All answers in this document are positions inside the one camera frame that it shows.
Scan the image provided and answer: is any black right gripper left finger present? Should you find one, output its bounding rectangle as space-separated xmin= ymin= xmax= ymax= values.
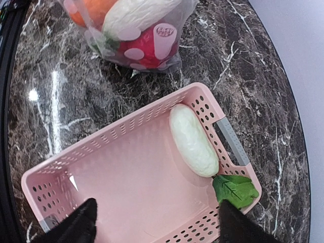
xmin=33 ymin=198 xmax=98 ymax=243

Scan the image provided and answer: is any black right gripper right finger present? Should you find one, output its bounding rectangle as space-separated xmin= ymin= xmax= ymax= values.
xmin=219 ymin=200 xmax=278 ymax=243

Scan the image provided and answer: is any pink plastic basket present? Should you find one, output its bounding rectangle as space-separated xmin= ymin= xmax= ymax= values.
xmin=21 ymin=83 xmax=262 ymax=242

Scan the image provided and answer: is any white radish with green leaf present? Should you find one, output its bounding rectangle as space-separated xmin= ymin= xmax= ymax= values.
xmin=169 ymin=104 xmax=259 ymax=209

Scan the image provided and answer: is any red apple toy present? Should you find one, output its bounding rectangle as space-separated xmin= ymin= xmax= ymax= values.
xmin=118 ymin=23 xmax=178 ymax=69

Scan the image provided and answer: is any clear zip top bag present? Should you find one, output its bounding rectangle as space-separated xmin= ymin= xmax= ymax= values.
xmin=59 ymin=0 xmax=197 ymax=72

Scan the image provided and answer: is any white radish toy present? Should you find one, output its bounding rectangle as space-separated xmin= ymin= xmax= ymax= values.
xmin=94 ymin=1 xmax=181 ymax=51

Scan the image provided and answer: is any orange tangerine toy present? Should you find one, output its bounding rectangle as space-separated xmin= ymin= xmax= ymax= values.
xmin=63 ymin=0 xmax=116 ymax=27

